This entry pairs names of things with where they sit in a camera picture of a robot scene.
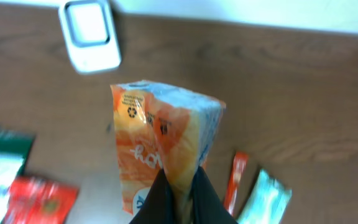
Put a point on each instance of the orange white small packet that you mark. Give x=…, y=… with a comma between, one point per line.
x=157, y=127

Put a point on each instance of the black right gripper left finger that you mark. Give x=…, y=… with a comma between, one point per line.
x=158, y=205

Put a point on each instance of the red stick packet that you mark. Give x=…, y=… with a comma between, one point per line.
x=238, y=167

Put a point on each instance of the mint green snack packet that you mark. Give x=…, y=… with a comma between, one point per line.
x=267, y=202

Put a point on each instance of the red snack bag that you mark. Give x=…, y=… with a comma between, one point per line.
x=38, y=201

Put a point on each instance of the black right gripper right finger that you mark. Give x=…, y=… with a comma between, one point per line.
x=207, y=207

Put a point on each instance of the white barcode scanner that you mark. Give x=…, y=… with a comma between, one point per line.
x=90, y=35

